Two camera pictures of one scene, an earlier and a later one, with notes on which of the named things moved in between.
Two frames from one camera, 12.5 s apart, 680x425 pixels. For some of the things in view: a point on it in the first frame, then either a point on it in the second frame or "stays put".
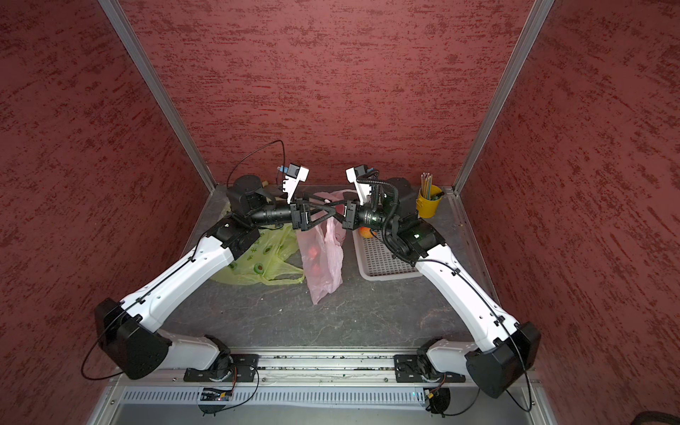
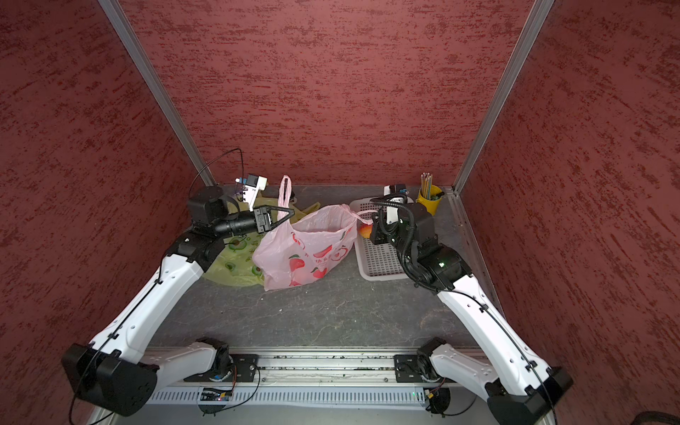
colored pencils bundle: [427, 180] stays put
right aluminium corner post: [533, 24] stays put
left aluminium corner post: [128, 36] stays put
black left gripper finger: [318, 206] -> [275, 207]
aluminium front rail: [300, 368] stays put
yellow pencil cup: [428, 208] stays put
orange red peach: [366, 232] stays put
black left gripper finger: [314, 223] -> [291, 213]
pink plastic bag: [322, 245] -> [308, 245]
